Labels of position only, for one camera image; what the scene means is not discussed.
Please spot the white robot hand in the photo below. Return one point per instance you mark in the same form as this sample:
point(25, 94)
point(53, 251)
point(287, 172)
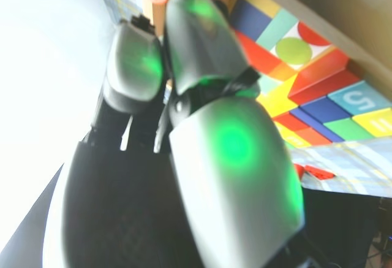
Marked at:
point(229, 157)

